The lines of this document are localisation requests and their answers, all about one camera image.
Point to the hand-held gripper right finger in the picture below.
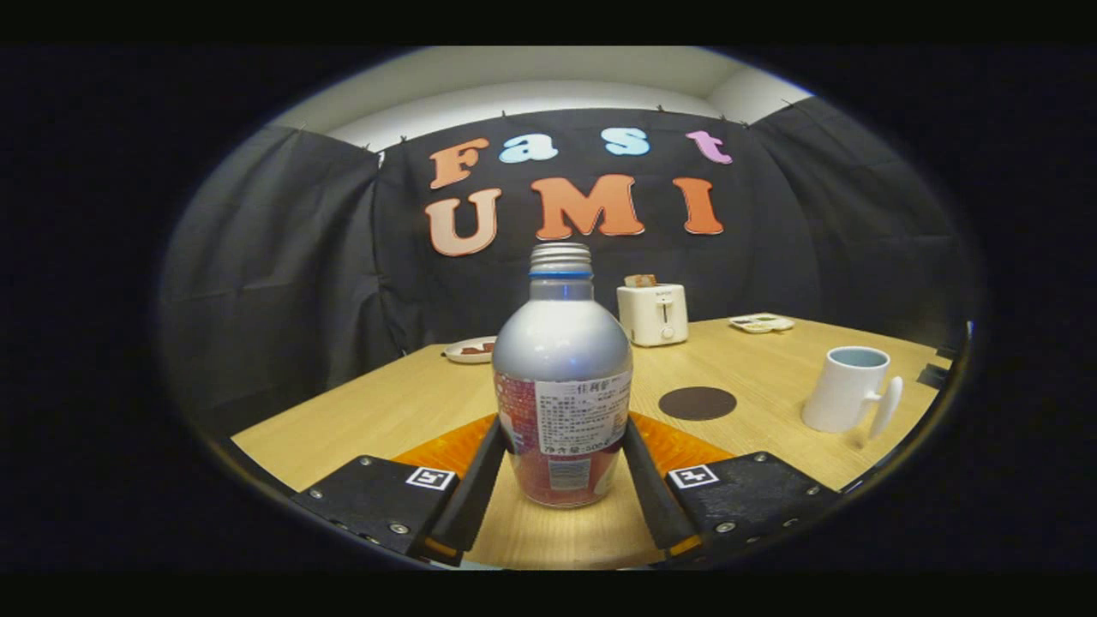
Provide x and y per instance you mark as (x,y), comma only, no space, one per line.
(651,506)

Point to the wooden table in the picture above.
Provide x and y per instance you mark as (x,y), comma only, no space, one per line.
(403,411)

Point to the dark brown round coaster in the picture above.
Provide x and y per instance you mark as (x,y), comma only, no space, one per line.
(697,403)

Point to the black backdrop cloth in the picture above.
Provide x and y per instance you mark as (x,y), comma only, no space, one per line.
(283,257)

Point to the silver bottle with red label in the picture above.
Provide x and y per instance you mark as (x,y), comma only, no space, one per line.
(561,351)

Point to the small white tray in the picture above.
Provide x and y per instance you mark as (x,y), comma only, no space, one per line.
(761,323)

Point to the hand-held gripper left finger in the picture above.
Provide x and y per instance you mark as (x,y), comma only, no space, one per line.
(476,497)

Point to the white toaster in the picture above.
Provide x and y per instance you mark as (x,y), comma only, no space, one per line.
(653,317)

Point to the black table edge clamp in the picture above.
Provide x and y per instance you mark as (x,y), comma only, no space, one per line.
(932,377)
(947,352)

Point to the toast slice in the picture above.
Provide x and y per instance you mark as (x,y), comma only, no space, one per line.
(640,280)

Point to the white plate with food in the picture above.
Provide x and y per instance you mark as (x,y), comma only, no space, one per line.
(467,351)

